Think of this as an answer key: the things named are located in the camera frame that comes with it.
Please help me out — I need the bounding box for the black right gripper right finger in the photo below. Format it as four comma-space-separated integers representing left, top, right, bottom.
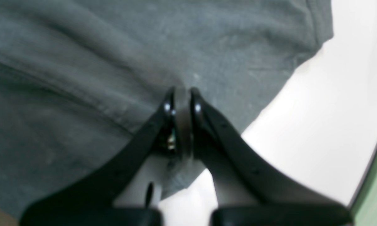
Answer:
190, 88, 353, 226

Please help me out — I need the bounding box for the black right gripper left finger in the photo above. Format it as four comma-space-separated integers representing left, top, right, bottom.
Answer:
20, 88, 193, 226

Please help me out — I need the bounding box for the grey t-shirt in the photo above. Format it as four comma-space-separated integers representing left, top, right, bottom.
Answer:
0, 0, 333, 218

